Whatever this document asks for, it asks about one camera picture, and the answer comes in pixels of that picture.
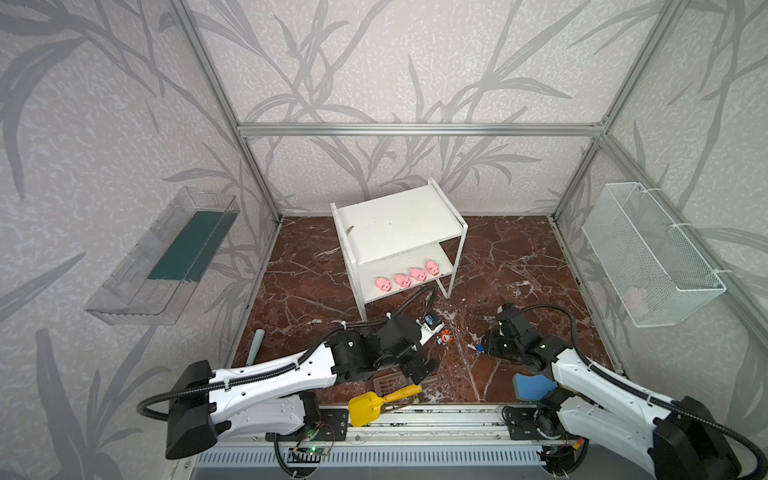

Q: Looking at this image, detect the orange blue cat figurine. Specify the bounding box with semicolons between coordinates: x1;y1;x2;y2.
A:
436;328;453;345

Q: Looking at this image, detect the pink pig toy pair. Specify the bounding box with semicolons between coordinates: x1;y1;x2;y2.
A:
375;277;392;292
394;273;412;288

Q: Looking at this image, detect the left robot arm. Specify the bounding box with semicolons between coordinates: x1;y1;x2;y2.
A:
165;312;444;460

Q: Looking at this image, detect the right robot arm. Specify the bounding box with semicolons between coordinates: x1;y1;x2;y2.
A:
481;304;742;479

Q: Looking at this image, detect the white two-tier shelf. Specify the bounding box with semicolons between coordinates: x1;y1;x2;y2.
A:
330;179;468;320

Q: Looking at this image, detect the brown slotted spatula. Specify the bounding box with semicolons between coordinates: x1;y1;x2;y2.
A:
372;371;444;397

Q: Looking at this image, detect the blue sponge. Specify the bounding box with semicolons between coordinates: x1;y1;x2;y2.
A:
513;373;558;402

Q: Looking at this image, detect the yellow toy shovel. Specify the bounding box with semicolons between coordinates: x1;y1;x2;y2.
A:
347;385;422;428

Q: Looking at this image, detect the pink toy in basket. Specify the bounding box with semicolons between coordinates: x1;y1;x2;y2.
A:
622;287;650;318

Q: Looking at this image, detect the green circuit board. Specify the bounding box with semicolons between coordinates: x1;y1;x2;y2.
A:
290;445;333;463

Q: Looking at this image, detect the light blue round object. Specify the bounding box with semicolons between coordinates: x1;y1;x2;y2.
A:
245;329;265;366

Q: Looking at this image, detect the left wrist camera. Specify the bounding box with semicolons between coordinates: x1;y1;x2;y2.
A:
417;311;444;346

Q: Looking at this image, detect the aluminium front rail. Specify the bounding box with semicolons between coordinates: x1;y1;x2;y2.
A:
173;403;679;448

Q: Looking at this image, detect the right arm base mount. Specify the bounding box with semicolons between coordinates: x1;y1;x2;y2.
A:
501;404;580;443

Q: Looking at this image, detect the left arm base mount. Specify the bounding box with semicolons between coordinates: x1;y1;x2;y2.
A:
266;391;351;442

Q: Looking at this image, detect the white wire mesh basket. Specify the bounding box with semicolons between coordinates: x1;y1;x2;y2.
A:
582;182;727;328

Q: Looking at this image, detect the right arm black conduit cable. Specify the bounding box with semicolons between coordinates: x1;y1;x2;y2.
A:
521;304;768;475

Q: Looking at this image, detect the clear plastic wall bin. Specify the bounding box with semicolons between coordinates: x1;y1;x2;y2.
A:
85;187;240;326

